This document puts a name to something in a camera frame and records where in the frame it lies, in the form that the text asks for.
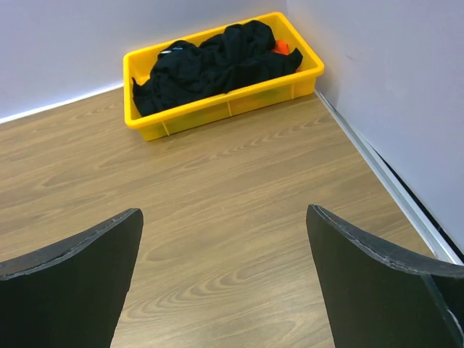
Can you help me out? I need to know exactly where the orange t-shirt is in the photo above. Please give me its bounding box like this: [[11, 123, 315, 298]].
[[273, 40, 290, 55]]

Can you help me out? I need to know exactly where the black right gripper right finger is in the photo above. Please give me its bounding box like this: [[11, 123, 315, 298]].
[[306, 204, 463, 347]]

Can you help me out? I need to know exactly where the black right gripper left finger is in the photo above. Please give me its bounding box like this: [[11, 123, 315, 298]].
[[1, 208, 144, 347]]

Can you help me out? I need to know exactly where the aluminium table edge rail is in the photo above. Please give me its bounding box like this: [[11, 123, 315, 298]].
[[315, 91, 463, 265]]

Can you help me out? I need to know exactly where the black t-shirt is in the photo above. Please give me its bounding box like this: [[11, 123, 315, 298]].
[[133, 20, 303, 117]]

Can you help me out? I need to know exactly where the yellow plastic bin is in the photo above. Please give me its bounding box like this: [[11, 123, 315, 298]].
[[123, 12, 324, 141]]

